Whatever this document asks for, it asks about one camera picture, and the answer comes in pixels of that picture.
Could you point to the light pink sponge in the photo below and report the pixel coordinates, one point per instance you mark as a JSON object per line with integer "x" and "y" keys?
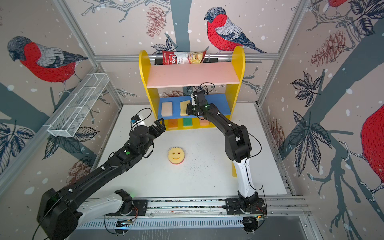
{"x": 167, "y": 109}

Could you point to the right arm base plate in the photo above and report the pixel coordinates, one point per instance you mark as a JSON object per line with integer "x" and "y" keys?
{"x": 237, "y": 207}

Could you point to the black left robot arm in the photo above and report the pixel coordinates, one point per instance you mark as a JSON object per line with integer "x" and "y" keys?
{"x": 61, "y": 212}

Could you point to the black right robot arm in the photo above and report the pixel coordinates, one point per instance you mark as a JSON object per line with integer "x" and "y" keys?
{"x": 237, "y": 147}

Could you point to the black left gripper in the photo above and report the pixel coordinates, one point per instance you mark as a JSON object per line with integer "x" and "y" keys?
{"x": 161, "y": 128}

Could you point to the red cassava chips bag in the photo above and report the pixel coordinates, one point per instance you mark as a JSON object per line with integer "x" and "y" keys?
{"x": 181, "y": 58}

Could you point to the pale yellow sponge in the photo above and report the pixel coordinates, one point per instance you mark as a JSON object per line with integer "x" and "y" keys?
{"x": 183, "y": 108}

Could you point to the green scrub sponge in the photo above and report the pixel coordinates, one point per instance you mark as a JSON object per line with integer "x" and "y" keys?
{"x": 187, "y": 122}

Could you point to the smiley face sponge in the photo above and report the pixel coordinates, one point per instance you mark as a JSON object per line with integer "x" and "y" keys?
{"x": 176, "y": 155}

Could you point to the orange scrub sponge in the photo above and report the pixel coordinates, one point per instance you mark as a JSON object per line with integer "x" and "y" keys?
{"x": 172, "y": 124}

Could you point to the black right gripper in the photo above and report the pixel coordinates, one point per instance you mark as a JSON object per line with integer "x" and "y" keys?
{"x": 189, "y": 106}

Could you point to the yellow shelf with coloured boards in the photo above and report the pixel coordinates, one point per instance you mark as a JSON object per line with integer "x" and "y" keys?
{"x": 229, "y": 74}

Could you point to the salmon orange sponge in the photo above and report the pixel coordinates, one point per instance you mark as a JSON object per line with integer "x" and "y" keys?
{"x": 204, "y": 122}

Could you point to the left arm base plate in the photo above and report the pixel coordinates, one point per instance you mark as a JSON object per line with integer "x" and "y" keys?
{"x": 135, "y": 208}

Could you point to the yellow rectangular sponge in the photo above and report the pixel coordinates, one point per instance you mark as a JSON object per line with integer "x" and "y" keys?
{"x": 234, "y": 173}

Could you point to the white wire mesh basket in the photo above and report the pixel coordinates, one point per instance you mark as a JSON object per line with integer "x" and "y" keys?
{"x": 81, "y": 101}

